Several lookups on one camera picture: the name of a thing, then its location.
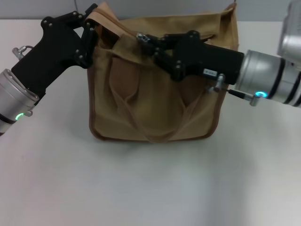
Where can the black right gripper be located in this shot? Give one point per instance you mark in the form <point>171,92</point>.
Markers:
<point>211,61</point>

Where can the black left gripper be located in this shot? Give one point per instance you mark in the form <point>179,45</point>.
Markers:
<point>51,51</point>

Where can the black silver zipper pull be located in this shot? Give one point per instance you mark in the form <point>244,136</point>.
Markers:
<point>142,37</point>

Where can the khaki canvas food bag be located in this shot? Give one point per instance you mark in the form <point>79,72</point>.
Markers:
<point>152,106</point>

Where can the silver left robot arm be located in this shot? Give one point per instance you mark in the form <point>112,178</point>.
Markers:
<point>14,99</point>

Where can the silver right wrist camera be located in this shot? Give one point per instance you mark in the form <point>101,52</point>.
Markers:
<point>291,35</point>

